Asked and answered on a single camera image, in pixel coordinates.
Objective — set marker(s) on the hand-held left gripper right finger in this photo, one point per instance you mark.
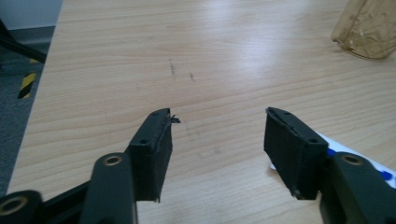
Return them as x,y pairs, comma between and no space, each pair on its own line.
299,155

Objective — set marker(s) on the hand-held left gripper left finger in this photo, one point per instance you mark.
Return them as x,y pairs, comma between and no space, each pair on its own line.
146,161

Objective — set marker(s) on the white paper with blue print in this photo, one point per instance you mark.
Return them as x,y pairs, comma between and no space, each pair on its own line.
384,174

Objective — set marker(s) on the yellow black striped floor tape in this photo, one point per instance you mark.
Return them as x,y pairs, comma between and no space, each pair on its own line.
27,84

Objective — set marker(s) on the clear plastic bag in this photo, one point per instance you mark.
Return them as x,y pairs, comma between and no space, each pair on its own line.
369,28

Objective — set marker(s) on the black metal stand leg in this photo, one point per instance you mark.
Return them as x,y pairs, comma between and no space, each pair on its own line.
18,46

